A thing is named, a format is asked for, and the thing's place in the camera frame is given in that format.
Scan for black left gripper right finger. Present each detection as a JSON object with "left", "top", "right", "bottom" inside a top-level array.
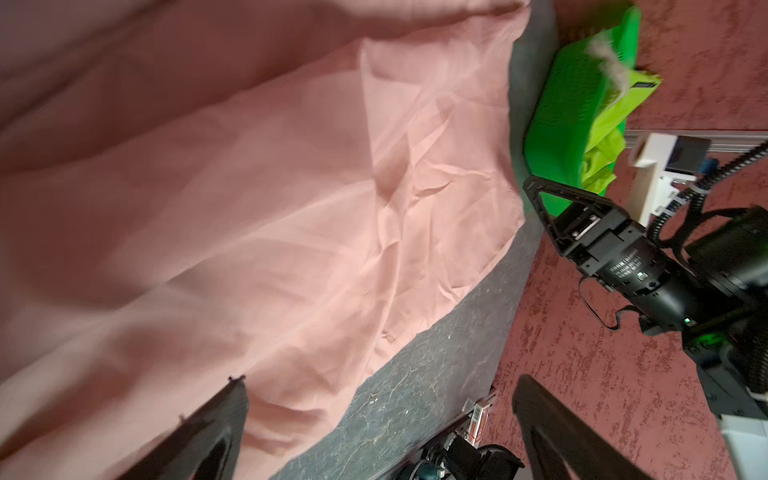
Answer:
[{"left": 512, "top": 375, "right": 649, "bottom": 479}]

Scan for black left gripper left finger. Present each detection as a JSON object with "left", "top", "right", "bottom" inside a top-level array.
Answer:
[{"left": 121, "top": 376, "right": 249, "bottom": 480}]

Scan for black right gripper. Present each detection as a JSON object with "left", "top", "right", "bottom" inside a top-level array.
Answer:
[{"left": 523, "top": 176, "right": 719, "bottom": 336}]

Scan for pink shorts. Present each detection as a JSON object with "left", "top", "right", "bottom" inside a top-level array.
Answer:
[{"left": 1, "top": 1, "right": 531, "bottom": 479}]

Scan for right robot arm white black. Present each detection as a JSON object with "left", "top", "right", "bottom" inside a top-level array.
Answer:
[{"left": 524, "top": 177, "right": 767, "bottom": 479}]

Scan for lime green shorts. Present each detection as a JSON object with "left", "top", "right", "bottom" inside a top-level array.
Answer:
[{"left": 580, "top": 70, "right": 662, "bottom": 194}]

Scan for red card packet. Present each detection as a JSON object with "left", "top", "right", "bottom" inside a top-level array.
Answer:
[{"left": 464, "top": 389, "right": 496, "bottom": 448}]

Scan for teal alarm clock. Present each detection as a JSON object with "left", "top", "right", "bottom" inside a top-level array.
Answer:
[{"left": 395, "top": 431, "right": 526, "bottom": 480}]

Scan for green plastic basket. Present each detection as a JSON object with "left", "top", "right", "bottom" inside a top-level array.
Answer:
[{"left": 524, "top": 2, "right": 642, "bottom": 188}]

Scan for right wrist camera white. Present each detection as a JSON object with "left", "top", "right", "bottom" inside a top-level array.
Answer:
[{"left": 626, "top": 132, "right": 711, "bottom": 227}]

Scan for black corrugated cable conduit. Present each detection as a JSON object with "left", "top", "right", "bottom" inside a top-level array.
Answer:
[{"left": 644, "top": 140, "right": 768, "bottom": 247}]

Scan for right aluminium corner post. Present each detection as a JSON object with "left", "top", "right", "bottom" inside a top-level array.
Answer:
[{"left": 623, "top": 128, "right": 768, "bottom": 154}]

